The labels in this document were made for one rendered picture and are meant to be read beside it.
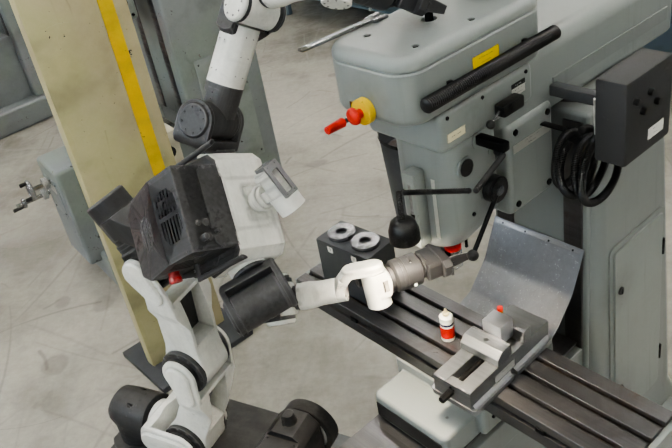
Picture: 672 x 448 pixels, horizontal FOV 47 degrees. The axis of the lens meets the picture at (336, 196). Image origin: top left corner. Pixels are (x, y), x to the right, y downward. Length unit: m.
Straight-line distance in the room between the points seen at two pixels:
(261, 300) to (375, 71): 0.56
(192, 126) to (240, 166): 0.14
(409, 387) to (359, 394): 1.19
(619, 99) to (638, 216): 0.73
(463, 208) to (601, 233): 0.55
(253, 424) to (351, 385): 0.94
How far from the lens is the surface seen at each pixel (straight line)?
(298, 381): 3.62
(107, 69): 3.28
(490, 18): 1.77
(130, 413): 2.65
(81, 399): 3.96
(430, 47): 1.64
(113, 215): 2.04
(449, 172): 1.84
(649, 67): 1.88
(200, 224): 1.69
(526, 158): 2.01
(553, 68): 2.03
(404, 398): 2.30
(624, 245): 2.44
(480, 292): 2.51
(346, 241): 2.41
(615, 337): 2.60
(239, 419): 2.73
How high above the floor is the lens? 2.48
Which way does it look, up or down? 31 degrees down
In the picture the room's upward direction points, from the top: 11 degrees counter-clockwise
